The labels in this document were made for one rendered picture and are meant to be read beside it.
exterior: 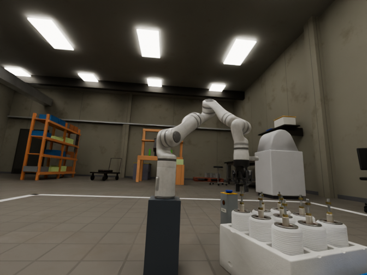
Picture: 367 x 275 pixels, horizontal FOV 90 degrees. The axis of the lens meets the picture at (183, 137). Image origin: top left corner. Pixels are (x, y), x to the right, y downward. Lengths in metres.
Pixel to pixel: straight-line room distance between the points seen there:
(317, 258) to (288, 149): 3.31
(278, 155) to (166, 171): 3.16
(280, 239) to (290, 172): 3.22
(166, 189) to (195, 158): 8.81
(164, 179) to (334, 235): 0.69
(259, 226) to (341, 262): 0.26
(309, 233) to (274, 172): 2.96
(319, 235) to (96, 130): 10.01
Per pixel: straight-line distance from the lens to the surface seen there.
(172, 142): 0.85
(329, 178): 4.97
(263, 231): 0.85
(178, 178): 5.95
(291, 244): 0.77
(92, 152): 10.23
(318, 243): 0.86
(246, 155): 0.93
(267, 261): 0.79
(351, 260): 0.95
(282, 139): 3.98
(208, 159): 9.77
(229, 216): 1.10
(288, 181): 3.92
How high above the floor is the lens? 0.43
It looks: 10 degrees up
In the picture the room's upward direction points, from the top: 2 degrees clockwise
